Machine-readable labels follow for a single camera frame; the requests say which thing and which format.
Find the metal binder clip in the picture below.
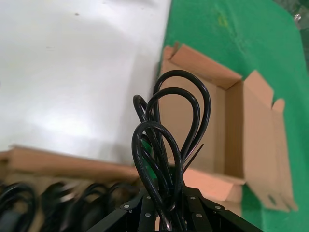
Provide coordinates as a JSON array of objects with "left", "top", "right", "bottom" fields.
[{"left": 293, "top": 0, "right": 309, "bottom": 29}]

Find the brown cardboard box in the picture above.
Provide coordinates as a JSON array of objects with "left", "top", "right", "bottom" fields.
[
  {"left": 158, "top": 41, "right": 299, "bottom": 213},
  {"left": 0, "top": 144, "right": 145, "bottom": 232}
]

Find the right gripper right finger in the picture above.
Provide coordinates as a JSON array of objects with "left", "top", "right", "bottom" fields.
[{"left": 180, "top": 181, "right": 263, "bottom": 232}]

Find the green table cloth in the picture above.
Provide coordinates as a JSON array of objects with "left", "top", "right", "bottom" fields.
[{"left": 162, "top": 0, "right": 309, "bottom": 232}]

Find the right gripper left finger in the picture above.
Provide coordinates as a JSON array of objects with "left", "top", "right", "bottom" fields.
[{"left": 85, "top": 188, "right": 159, "bottom": 232}]

